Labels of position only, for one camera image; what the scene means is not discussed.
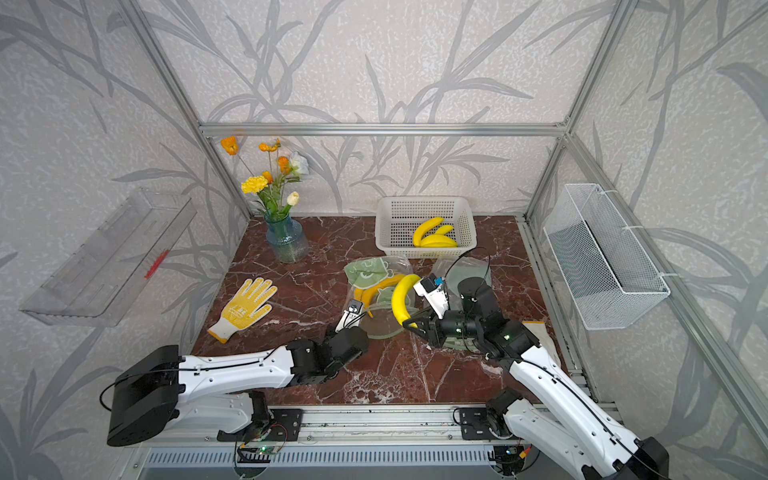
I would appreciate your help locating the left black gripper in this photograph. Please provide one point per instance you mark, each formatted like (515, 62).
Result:
(331, 332)

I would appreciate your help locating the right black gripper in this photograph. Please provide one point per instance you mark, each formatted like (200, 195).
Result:
(425, 317)

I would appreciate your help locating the yellow banana from bag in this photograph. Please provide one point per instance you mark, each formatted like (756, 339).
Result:
(400, 309)

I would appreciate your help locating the zip-top bag with bananas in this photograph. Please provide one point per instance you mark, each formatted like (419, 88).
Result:
(378, 322)

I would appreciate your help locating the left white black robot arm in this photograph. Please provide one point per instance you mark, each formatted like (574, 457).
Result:
(166, 390)

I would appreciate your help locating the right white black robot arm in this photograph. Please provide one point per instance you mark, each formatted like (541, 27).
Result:
(578, 435)

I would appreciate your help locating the bananas in left bag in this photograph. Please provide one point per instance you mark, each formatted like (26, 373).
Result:
(366, 296)

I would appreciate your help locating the yellow work glove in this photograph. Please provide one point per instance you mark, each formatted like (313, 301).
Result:
(247, 307)

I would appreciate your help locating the left circuit board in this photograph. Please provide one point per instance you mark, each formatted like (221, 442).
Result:
(256, 454)

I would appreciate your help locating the circuit board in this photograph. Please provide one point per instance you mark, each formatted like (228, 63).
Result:
(256, 454)
(509, 461)

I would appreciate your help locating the white plastic basket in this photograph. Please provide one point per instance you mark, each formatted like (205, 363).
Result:
(398, 217)

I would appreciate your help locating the white work glove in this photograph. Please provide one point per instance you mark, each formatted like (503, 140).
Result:
(539, 329)

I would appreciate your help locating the blue glass vase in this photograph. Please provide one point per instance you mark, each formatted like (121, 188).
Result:
(287, 240)

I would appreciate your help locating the right circuit board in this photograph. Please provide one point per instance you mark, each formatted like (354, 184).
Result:
(509, 461)

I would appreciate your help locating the artificial flower bouquet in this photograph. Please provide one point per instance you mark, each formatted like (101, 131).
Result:
(268, 187)

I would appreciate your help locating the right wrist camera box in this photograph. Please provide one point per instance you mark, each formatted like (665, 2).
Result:
(432, 289)

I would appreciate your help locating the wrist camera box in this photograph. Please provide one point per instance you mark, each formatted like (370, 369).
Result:
(432, 289)
(351, 315)

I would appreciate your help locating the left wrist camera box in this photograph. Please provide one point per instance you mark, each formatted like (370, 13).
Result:
(351, 315)

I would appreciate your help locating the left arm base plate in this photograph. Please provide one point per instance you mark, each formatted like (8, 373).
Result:
(277, 425)

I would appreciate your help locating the aluminium front rail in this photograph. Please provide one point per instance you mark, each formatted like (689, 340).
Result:
(328, 425)

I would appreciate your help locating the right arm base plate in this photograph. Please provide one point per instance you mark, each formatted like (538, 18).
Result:
(481, 423)

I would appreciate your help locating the white wire mesh basket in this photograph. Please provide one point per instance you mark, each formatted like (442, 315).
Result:
(610, 276)

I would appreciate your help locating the clear acrylic wall shelf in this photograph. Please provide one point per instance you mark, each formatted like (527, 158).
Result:
(98, 284)

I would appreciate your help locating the aluminium frame crossbar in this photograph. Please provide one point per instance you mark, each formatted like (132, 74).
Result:
(383, 129)

